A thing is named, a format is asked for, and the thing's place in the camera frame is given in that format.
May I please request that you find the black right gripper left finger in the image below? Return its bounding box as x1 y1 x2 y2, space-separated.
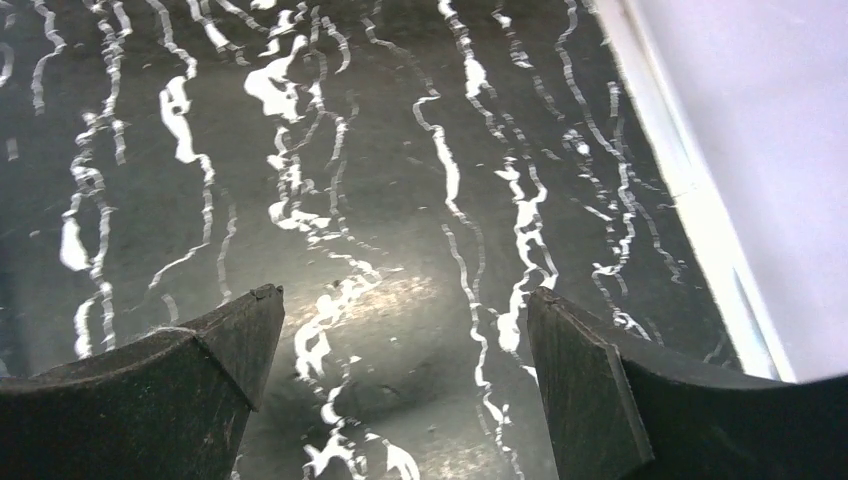
1 284 285 479

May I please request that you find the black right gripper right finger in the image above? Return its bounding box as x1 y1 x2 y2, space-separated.
527 287 847 479

